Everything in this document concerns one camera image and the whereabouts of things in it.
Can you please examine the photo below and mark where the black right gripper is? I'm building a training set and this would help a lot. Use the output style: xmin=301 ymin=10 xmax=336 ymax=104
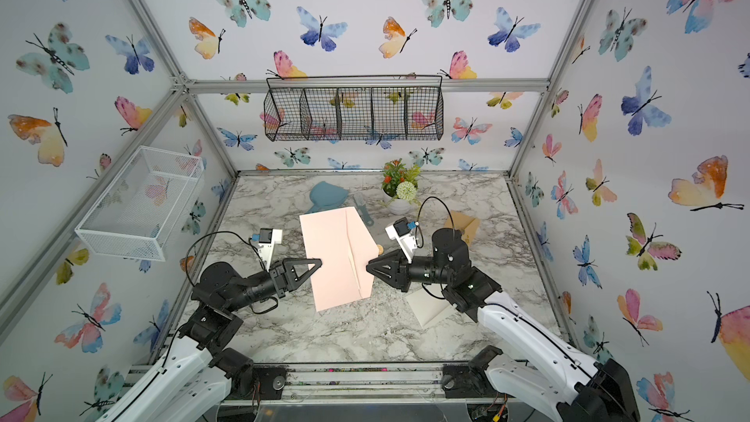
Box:
xmin=368 ymin=249 xmax=457 ymax=297

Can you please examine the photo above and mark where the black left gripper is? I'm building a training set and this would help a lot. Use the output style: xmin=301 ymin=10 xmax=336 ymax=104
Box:
xmin=225 ymin=260 xmax=320 ymax=316

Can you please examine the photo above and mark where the pink envelope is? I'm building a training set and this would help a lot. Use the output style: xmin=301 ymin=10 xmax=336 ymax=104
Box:
xmin=300 ymin=207 xmax=379 ymax=312

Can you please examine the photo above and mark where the kraft brown envelope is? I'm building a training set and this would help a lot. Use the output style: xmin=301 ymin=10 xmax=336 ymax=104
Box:
xmin=445 ymin=211 xmax=480 ymax=246

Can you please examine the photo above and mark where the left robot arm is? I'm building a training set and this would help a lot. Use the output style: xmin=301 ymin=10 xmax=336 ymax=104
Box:
xmin=99 ymin=258 xmax=322 ymax=421

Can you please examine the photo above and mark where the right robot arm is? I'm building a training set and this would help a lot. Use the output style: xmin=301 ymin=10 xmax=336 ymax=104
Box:
xmin=366 ymin=219 xmax=641 ymax=421

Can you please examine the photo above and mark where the cream white envelope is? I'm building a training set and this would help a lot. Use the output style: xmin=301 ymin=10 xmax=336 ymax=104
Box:
xmin=405 ymin=285 xmax=456 ymax=329

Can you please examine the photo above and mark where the teal plastic dustpan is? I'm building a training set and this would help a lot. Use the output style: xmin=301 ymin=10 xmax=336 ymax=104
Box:
xmin=308 ymin=182 xmax=350 ymax=214

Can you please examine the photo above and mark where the white pot with artificial plant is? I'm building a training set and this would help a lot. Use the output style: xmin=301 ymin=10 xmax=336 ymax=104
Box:
xmin=381 ymin=159 xmax=421 ymax=215

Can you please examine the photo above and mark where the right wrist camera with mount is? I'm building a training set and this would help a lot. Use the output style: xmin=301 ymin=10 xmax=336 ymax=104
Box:
xmin=385 ymin=217 xmax=418 ymax=264

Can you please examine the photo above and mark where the black left camera cable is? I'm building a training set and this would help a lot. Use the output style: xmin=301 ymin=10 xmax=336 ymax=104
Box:
xmin=184 ymin=229 xmax=271 ymax=288

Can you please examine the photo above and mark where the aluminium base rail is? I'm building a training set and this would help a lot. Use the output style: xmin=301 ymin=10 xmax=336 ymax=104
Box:
xmin=122 ymin=361 xmax=587 ymax=422

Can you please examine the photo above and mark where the black wire wall basket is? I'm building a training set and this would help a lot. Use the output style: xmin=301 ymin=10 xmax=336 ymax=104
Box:
xmin=261 ymin=73 xmax=445 ymax=145

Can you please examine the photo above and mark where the white mesh wall basket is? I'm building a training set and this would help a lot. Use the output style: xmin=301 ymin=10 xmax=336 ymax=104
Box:
xmin=74 ymin=146 xmax=204 ymax=262

